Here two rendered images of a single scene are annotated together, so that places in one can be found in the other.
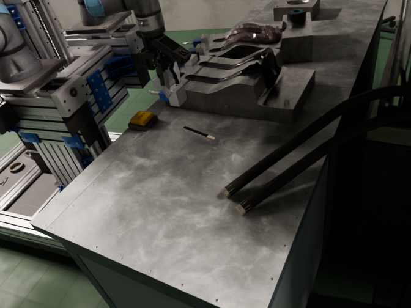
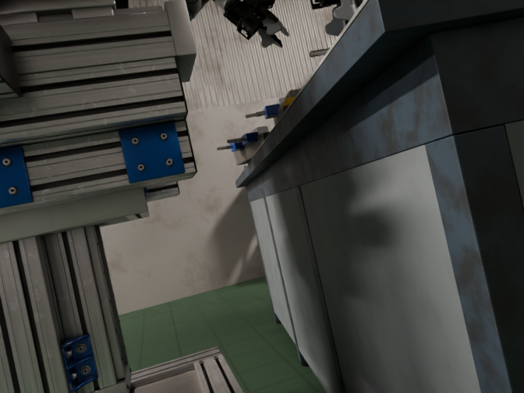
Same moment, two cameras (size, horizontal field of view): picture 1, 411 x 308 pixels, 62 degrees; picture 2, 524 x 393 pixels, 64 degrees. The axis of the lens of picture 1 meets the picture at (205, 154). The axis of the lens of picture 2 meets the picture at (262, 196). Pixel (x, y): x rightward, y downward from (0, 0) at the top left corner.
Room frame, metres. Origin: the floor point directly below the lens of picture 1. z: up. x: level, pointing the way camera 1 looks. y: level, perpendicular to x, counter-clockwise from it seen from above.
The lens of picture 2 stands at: (0.55, 0.85, 0.65)
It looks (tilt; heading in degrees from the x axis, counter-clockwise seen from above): 1 degrees up; 316
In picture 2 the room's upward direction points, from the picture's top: 12 degrees counter-clockwise
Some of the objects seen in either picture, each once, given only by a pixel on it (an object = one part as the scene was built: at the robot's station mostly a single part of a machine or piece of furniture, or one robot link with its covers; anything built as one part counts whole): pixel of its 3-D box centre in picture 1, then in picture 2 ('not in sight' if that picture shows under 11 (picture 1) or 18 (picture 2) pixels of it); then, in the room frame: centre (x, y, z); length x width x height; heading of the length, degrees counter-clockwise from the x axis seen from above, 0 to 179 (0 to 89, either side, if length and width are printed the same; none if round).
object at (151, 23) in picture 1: (150, 21); not in sight; (1.01, 0.07, 1.17); 0.08 x 0.08 x 0.05
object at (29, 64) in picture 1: (14, 59); not in sight; (1.21, 0.57, 1.09); 0.15 x 0.15 x 0.10
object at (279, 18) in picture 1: (296, 8); not in sight; (1.78, -0.64, 0.83); 0.20 x 0.15 x 0.07; 53
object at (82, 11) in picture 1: (94, 8); not in sight; (1.65, 0.33, 1.09); 0.15 x 0.15 x 0.10
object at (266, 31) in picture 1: (250, 32); not in sight; (1.45, -0.31, 0.90); 0.26 x 0.18 x 0.08; 71
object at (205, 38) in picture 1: (196, 42); (235, 146); (1.59, -0.08, 0.85); 0.13 x 0.05 x 0.05; 71
